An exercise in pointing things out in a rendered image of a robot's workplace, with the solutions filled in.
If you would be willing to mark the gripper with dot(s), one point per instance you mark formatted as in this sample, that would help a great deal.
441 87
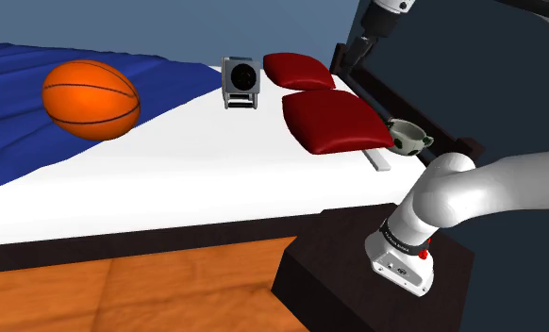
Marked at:
376 24

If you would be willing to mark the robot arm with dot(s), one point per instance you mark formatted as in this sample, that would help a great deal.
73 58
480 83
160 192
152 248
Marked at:
467 193

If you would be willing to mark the small red pillow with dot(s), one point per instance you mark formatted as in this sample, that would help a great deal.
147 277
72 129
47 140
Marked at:
297 71

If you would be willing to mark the large red pillow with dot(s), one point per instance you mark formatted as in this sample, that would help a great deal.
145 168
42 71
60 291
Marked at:
334 120

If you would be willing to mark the white cup with dark spots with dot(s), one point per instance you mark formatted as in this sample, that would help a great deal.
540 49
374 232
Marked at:
405 138

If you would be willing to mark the white flat strip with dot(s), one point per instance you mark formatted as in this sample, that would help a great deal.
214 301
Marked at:
378 160

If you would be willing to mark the grey box speaker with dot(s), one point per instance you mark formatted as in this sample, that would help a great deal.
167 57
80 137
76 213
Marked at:
241 78

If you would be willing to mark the dark robot stand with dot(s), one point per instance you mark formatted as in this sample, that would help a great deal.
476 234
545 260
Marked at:
334 271

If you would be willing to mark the orange basketball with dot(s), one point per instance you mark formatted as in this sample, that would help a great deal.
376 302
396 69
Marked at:
88 99

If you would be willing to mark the blue blanket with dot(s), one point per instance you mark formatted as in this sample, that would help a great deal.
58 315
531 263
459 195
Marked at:
12 138

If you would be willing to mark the bed with dark frame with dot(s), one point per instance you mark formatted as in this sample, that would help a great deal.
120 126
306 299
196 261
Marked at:
219 161

